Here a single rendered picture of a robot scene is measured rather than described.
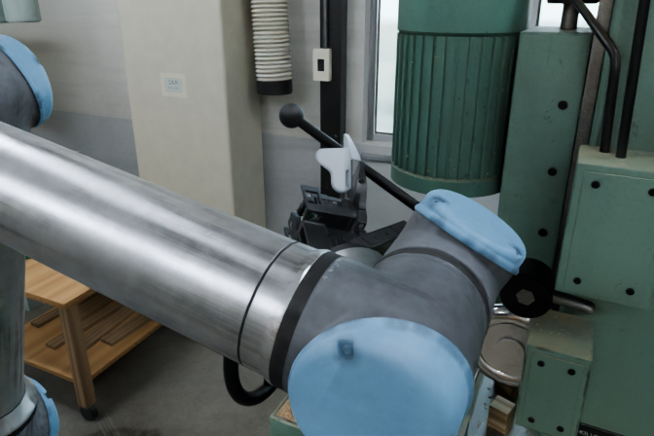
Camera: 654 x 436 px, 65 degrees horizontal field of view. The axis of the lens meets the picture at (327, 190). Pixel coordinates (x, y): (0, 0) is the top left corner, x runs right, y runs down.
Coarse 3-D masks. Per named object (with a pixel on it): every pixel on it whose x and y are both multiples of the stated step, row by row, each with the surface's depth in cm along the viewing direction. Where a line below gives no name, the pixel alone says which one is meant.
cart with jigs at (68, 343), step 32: (32, 288) 177; (64, 288) 177; (32, 320) 219; (64, 320) 174; (96, 320) 216; (128, 320) 216; (32, 352) 199; (64, 352) 199; (96, 352) 199; (96, 416) 190
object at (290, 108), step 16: (288, 112) 70; (304, 128) 71; (336, 144) 69; (368, 176) 68; (400, 192) 67; (528, 272) 61; (544, 272) 62; (512, 288) 62; (528, 288) 61; (544, 288) 61; (512, 304) 63; (528, 304) 62; (544, 304) 61; (560, 304) 62; (576, 304) 61; (592, 304) 61
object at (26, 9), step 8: (0, 0) 225; (8, 0) 220; (16, 0) 220; (24, 0) 221; (32, 0) 224; (0, 8) 226; (8, 8) 221; (16, 8) 221; (24, 8) 222; (32, 8) 225; (0, 16) 226; (8, 16) 222; (16, 16) 222; (24, 16) 223; (32, 16) 225; (40, 16) 230; (80, 152) 273; (32, 304) 258; (40, 304) 262
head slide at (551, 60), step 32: (544, 32) 61; (576, 32) 60; (544, 64) 62; (576, 64) 60; (512, 96) 65; (544, 96) 63; (576, 96) 61; (512, 128) 66; (544, 128) 64; (576, 128) 63; (512, 160) 67; (544, 160) 65; (512, 192) 68; (544, 192) 66; (512, 224) 70; (544, 224) 68; (544, 256) 69
